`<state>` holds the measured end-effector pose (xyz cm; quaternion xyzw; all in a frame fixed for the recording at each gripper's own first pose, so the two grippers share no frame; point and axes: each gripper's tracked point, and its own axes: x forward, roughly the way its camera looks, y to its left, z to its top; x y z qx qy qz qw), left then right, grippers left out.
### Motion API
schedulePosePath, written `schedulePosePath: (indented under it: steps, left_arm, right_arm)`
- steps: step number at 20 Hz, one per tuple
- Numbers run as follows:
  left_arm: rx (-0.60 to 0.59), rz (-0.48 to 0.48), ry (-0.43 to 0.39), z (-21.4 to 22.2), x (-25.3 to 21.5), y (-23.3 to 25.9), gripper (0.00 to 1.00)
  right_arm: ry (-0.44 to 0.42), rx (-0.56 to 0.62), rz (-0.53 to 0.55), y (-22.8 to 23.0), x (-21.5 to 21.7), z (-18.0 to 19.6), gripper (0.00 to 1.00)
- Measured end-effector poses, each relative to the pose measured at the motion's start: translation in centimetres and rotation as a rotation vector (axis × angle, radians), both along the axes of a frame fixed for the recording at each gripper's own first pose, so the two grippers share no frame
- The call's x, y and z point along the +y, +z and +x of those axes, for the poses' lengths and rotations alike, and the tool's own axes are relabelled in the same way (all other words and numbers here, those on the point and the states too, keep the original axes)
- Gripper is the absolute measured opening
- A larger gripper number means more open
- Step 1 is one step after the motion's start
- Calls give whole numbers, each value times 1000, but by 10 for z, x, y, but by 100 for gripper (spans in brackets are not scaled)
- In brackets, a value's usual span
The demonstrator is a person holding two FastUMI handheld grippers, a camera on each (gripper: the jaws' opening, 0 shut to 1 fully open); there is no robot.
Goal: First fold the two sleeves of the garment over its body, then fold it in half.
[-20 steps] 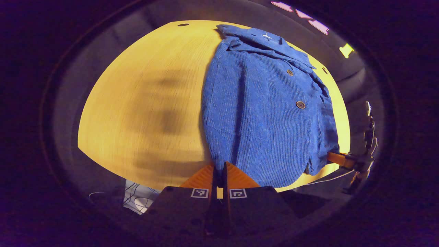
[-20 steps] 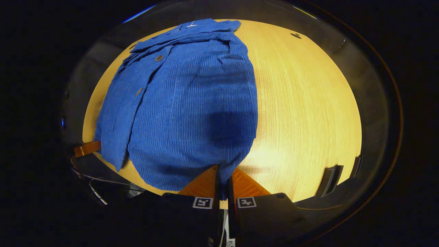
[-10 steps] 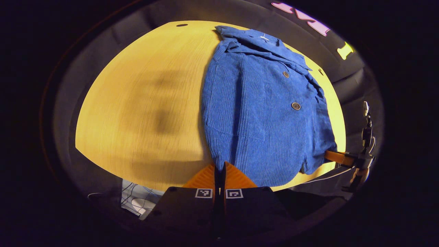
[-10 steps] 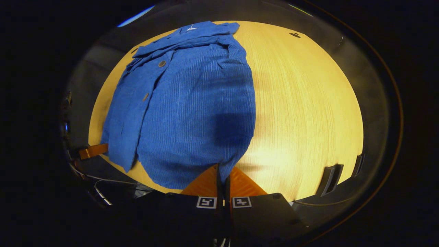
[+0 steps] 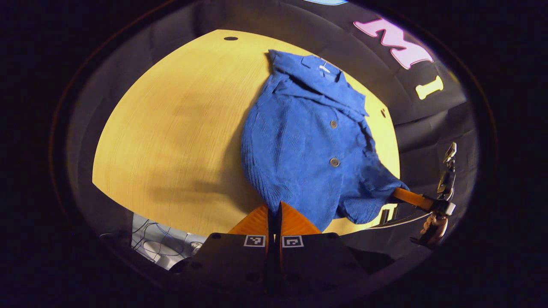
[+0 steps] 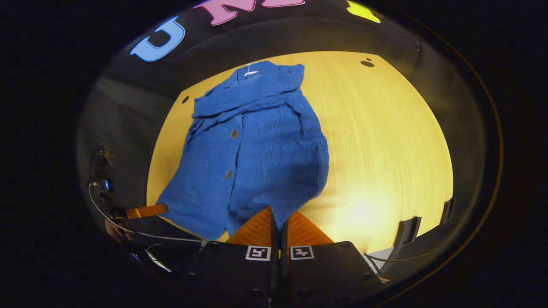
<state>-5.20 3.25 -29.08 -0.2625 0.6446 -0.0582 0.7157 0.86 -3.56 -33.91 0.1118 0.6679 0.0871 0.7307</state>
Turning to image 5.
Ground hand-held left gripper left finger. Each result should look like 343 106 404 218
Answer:
171 203 273 296

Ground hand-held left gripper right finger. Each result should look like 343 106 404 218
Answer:
274 201 386 296

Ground blue button shirt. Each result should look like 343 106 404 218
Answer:
241 49 409 231

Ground black backdrop cloth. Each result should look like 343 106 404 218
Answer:
68 0 478 274

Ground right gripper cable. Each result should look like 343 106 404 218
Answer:
368 212 433 230

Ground tangled thin floor cables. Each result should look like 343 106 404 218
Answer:
131 214 206 270

